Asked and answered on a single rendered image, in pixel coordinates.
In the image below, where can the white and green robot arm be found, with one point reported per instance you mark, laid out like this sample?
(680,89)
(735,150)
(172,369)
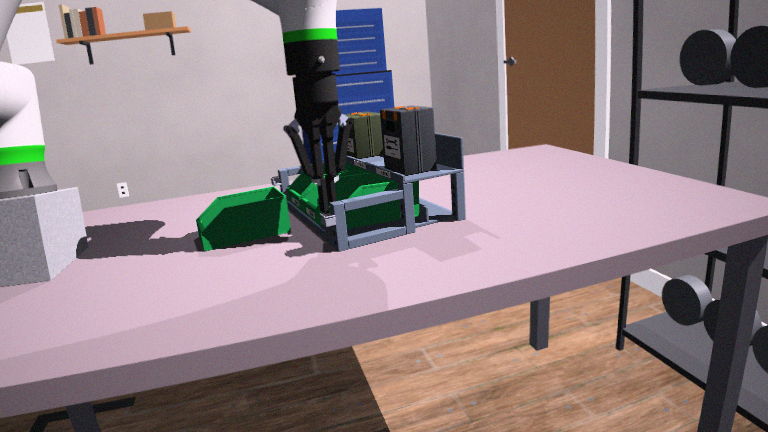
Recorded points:
(310,47)

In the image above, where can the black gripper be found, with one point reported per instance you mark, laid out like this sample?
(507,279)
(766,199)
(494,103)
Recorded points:
(316,120)

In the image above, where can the grey metal shelf rack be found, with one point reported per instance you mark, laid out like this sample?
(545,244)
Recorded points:
(450,161)

